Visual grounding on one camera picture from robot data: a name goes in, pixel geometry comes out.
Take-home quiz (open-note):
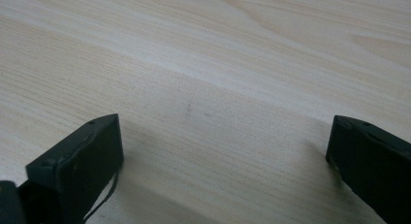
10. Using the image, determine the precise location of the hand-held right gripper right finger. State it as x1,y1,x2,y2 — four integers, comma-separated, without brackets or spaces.
325,114,411,224

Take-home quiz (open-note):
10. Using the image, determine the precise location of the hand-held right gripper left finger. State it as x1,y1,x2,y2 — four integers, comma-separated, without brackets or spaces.
18,113,125,224

